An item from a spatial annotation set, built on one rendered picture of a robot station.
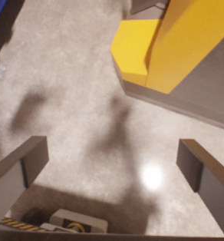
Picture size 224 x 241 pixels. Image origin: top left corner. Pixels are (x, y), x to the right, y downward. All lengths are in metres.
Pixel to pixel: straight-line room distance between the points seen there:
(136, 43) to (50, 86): 0.61
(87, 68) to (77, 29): 0.26
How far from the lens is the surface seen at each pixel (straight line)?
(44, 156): 0.17
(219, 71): 0.44
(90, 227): 0.88
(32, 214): 0.99
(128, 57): 0.62
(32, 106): 1.10
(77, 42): 1.12
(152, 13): 0.79
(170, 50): 0.40
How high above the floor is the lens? 0.90
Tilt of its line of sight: 80 degrees down
